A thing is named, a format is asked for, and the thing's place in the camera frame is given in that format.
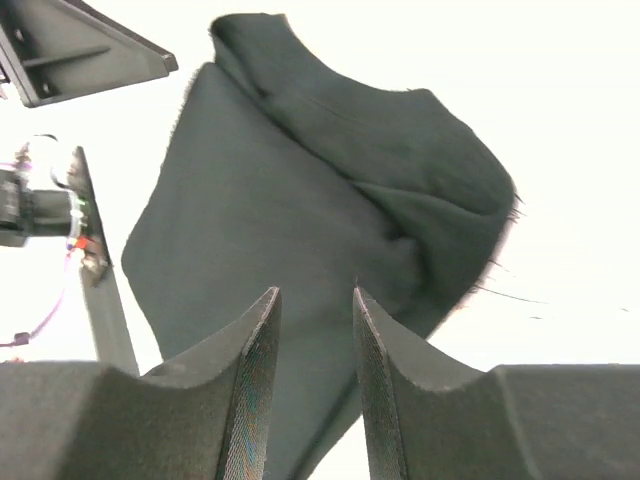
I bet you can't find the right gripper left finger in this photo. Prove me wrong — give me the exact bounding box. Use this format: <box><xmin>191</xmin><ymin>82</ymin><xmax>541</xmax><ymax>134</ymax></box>
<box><xmin>1</xmin><ymin>287</ymin><xmax>281</xmax><ymax>480</ymax></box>

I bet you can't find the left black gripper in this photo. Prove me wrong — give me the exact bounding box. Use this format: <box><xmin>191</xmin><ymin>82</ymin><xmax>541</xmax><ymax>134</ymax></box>
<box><xmin>1</xmin><ymin>1</ymin><xmax>178</xmax><ymax>375</ymax></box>

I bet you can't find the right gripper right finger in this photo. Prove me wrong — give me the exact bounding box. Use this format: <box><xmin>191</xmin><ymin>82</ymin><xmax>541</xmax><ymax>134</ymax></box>
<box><xmin>353</xmin><ymin>289</ymin><xmax>639</xmax><ymax>480</ymax></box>

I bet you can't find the black t shirt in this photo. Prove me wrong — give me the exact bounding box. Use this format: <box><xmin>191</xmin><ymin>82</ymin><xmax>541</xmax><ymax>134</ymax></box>
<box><xmin>122</xmin><ymin>13</ymin><xmax>515</xmax><ymax>479</ymax></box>

